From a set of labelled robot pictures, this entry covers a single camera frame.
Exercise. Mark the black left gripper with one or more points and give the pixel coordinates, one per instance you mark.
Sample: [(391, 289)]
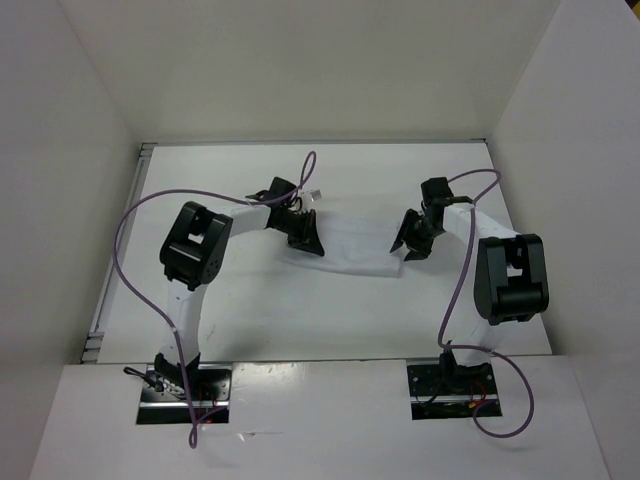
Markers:
[(306, 239)]

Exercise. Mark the white fabric skirt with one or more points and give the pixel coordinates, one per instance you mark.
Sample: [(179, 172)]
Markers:
[(353, 246)]

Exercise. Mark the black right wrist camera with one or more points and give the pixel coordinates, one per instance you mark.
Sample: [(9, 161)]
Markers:
[(436, 191)]

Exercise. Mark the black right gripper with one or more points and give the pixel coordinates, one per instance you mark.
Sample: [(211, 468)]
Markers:
[(419, 250)]

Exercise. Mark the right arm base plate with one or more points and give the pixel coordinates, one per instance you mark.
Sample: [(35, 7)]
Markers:
[(434, 398)]

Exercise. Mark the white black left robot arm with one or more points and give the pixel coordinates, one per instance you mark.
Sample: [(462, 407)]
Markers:
[(192, 256)]

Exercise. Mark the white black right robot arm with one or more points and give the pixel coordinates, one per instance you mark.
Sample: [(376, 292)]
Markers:
[(510, 283)]

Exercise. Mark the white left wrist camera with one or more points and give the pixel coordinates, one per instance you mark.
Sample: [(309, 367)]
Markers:
[(311, 196)]

